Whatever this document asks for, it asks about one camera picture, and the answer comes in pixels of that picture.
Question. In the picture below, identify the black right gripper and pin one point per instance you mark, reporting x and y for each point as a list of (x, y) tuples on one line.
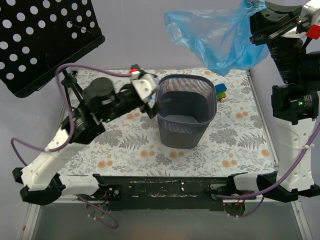
[(271, 32)]

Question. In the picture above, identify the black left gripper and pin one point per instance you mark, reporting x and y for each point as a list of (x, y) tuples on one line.
[(149, 109)]

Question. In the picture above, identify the grey mesh trash bin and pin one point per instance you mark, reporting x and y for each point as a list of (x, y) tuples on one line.
[(192, 106)]

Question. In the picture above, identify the blue plastic trash bag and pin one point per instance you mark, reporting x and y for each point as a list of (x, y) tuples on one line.
[(220, 39)]

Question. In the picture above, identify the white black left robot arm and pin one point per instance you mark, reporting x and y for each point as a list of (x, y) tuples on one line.
[(41, 180)]

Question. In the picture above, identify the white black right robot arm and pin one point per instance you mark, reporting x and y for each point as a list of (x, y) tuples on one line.
[(295, 107)]

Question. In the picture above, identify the colourful toy brick car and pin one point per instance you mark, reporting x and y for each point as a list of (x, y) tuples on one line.
[(221, 92)]

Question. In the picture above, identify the floral table mat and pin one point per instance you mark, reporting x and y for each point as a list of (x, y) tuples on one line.
[(234, 142)]

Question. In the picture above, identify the black perforated music stand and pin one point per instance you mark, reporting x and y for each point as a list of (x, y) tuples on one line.
[(38, 36)]

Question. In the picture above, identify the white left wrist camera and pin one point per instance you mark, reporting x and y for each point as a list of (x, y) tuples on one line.
[(146, 86)]

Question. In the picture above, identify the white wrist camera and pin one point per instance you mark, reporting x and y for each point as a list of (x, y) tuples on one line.
[(308, 24), (146, 86)]

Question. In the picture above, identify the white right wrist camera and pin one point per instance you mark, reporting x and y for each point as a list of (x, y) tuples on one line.
[(308, 24)]

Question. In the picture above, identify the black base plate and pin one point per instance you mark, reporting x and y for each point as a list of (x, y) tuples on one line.
[(161, 193)]

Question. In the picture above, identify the aluminium frame rail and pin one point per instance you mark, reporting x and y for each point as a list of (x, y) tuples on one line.
[(33, 213)]

